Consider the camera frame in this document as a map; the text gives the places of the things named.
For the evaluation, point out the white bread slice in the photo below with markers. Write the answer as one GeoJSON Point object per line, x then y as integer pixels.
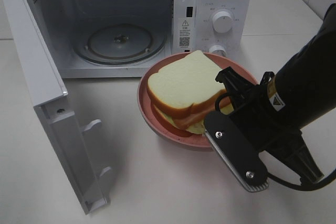
{"type": "Point", "coordinates": [186, 86]}

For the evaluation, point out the lower white timer knob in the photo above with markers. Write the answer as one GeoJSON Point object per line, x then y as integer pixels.
{"type": "Point", "coordinates": [218, 50]}

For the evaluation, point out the white microwave door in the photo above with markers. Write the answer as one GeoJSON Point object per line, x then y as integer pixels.
{"type": "Point", "coordinates": [49, 98]}

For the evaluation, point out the white microwave oven body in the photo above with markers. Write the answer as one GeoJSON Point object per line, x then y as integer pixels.
{"type": "Point", "coordinates": [66, 20]}

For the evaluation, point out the pink round plate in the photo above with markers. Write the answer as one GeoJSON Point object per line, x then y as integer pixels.
{"type": "Point", "coordinates": [144, 100]}

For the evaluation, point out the green lettuce leaf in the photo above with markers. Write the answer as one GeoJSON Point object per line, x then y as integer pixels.
{"type": "Point", "coordinates": [193, 123]}

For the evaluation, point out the upper white power knob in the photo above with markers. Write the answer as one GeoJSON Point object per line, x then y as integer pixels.
{"type": "Point", "coordinates": [222, 21]}

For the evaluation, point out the white warning label sticker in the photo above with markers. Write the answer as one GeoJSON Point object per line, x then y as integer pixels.
{"type": "Point", "coordinates": [184, 29]}

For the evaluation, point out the glass microwave turntable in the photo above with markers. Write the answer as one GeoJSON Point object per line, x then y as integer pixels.
{"type": "Point", "coordinates": [120, 44]}

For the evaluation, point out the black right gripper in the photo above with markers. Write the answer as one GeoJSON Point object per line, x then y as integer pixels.
{"type": "Point", "coordinates": [260, 113]}

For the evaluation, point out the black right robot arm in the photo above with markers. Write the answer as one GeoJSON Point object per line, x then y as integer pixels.
{"type": "Point", "coordinates": [307, 82]}

